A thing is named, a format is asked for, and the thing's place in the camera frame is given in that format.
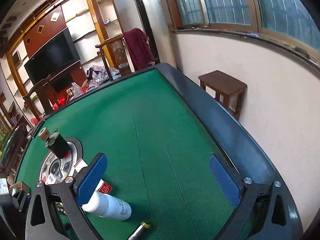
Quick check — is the white bottle blue label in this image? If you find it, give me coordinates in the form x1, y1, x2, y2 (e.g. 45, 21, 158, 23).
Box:
82, 191, 132, 221

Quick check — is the black marker yellow cap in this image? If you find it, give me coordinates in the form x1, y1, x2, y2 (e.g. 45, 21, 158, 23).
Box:
127, 222, 151, 240

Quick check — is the long white medicine box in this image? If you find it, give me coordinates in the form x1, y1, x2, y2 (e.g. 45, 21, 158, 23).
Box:
74, 158, 112, 194

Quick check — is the round table centre console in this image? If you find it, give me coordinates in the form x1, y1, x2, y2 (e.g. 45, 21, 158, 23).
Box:
37, 137, 83, 183

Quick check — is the small grey carton box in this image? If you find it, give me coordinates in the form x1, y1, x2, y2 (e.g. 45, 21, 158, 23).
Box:
45, 173, 62, 185

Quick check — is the cardboard tray box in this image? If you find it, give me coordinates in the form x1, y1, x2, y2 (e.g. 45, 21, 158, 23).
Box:
10, 181, 30, 206

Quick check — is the dark side table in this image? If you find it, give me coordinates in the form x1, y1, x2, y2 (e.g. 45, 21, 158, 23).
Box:
1, 124, 28, 176

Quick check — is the brown wooden stool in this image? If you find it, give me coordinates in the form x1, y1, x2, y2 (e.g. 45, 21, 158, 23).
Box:
198, 70, 247, 120

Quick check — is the wooden chair near television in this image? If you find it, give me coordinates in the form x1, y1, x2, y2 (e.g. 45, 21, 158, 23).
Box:
22, 74, 61, 115

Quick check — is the pile of clothes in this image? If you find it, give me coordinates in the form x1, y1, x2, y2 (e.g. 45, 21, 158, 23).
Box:
86, 65, 110, 88

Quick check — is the black television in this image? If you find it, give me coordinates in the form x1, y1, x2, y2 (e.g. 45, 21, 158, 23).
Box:
24, 28, 80, 85

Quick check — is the wooden chair with cloth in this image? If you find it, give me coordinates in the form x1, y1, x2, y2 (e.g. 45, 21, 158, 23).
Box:
95, 33, 132, 76

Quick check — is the maroon cloth on chair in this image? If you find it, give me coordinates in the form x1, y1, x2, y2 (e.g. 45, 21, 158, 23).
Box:
123, 28, 156, 71

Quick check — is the white standing air conditioner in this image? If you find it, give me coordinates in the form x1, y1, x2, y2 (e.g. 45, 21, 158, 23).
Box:
135, 0, 176, 67

